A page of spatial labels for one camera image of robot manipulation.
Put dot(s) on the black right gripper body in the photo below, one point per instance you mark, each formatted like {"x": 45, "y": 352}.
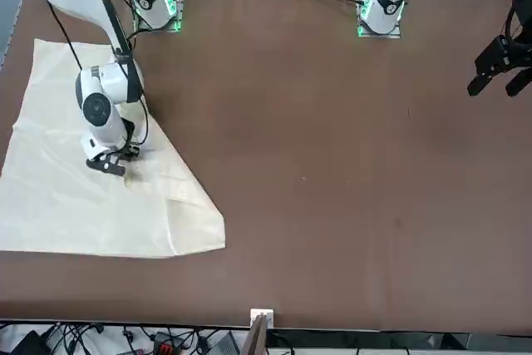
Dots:
{"x": 121, "y": 149}

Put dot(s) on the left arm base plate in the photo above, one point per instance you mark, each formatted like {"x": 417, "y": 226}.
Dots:
{"x": 392, "y": 35}

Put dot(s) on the dark ribbed power adapter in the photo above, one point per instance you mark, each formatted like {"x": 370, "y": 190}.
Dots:
{"x": 224, "y": 344}

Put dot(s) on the orange black connector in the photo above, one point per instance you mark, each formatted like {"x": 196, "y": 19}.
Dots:
{"x": 166, "y": 344}

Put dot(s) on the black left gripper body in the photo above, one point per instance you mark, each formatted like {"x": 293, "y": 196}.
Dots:
{"x": 524, "y": 14}

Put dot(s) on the white rail foot bracket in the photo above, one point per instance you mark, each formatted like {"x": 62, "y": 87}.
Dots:
{"x": 271, "y": 314}

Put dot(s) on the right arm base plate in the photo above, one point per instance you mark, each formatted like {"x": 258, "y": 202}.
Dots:
{"x": 176, "y": 27}

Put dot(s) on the slanted aluminium mast rail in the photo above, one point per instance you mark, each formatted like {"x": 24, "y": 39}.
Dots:
{"x": 255, "y": 338}

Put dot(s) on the cream tablecloth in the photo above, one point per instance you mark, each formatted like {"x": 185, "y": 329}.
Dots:
{"x": 62, "y": 205}

